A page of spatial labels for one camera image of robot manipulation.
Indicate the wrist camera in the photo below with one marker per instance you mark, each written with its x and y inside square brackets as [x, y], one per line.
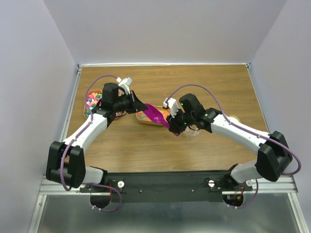
[172, 105]
[124, 84]

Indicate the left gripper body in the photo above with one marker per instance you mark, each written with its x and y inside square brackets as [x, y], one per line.
[124, 103]

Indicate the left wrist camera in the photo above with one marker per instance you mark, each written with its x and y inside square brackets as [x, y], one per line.
[124, 84]

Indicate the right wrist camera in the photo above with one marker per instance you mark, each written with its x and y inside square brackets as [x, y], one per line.
[172, 105]

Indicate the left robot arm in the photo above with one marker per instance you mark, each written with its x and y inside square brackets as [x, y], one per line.
[66, 160]

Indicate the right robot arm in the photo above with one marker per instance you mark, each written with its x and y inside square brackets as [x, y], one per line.
[270, 148]

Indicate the clear plastic cup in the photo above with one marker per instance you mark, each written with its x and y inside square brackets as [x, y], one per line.
[191, 133]

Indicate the orange tray of star candies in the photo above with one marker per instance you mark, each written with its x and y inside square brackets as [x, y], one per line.
[142, 118]

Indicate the magenta plastic scoop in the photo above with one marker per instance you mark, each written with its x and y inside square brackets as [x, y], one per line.
[155, 116]

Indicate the aluminium frame rail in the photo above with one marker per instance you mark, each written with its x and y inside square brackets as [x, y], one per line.
[170, 202]

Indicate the white round lid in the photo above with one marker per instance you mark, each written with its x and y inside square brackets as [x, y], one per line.
[234, 118]

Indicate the pink tray of wrapped candies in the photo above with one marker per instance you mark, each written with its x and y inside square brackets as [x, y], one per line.
[92, 99]

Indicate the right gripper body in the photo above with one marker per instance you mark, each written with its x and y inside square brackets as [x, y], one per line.
[180, 122]

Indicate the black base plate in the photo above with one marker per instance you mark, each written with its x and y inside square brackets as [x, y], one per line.
[174, 186]

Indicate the pink tray of lollipops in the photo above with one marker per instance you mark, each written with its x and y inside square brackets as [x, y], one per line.
[120, 114]

